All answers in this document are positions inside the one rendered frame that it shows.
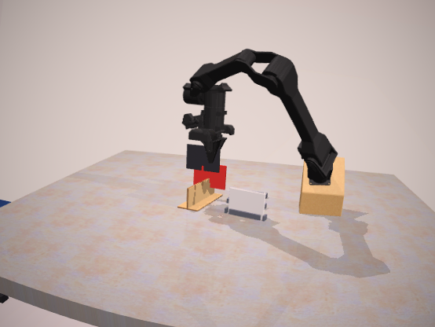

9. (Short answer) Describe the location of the red board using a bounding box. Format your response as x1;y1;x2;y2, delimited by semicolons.
193;165;227;190

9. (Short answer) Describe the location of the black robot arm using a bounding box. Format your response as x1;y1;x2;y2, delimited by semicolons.
183;48;338;186

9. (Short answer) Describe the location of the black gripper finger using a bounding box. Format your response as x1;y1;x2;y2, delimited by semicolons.
217;137;227;148
201;139;221;164

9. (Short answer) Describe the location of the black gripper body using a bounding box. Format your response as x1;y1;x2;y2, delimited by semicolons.
188;106;235;141

